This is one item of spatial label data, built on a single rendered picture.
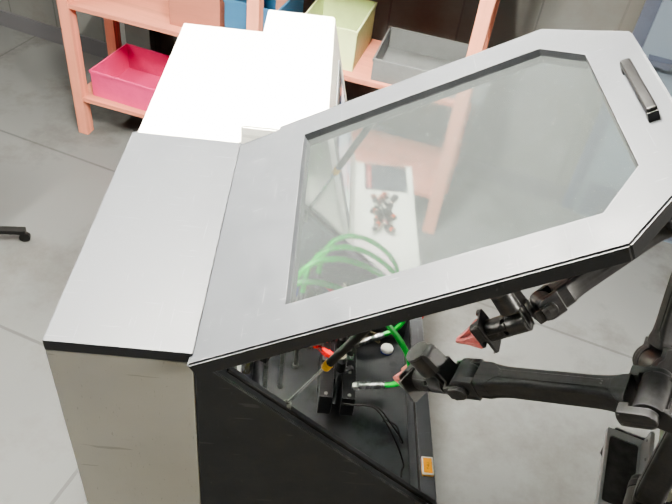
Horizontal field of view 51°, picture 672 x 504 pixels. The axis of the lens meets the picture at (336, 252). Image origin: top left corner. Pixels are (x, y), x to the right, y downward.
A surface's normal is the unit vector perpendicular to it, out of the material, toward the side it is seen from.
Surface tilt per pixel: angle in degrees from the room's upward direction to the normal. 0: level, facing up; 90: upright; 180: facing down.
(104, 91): 90
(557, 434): 0
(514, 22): 90
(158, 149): 0
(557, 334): 0
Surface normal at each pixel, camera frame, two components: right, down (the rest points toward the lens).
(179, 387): -0.03, 0.68
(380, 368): 0.11, -0.73
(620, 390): -0.47, -0.75
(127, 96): -0.35, 0.61
